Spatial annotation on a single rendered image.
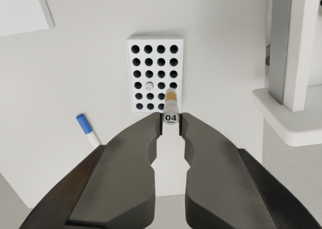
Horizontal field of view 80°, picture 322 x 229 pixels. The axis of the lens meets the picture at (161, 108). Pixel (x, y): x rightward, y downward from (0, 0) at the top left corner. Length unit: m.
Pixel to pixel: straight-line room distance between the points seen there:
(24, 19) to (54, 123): 0.20
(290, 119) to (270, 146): 1.29
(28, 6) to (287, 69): 0.36
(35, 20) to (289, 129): 0.37
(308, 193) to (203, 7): 1.82
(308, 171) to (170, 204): 1.08
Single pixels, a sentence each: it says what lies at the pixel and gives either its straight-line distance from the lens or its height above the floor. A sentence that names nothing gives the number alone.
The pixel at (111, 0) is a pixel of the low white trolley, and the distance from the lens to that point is 0.34.
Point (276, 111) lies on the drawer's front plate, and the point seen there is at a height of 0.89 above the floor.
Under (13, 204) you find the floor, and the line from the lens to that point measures 2.42.
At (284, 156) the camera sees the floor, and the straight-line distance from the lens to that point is 1.64.
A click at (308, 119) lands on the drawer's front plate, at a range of 0.25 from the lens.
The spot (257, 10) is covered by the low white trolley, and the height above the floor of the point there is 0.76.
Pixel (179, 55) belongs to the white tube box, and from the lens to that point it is 0.30.
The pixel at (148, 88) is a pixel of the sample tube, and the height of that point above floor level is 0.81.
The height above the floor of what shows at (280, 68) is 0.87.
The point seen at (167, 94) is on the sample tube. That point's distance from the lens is 0.16.
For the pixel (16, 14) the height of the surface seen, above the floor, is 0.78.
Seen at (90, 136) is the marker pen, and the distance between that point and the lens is 0.42.
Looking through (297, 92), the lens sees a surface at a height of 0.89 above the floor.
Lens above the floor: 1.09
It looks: 62 degrees down
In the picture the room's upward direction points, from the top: 173 degrees counter-clockwise
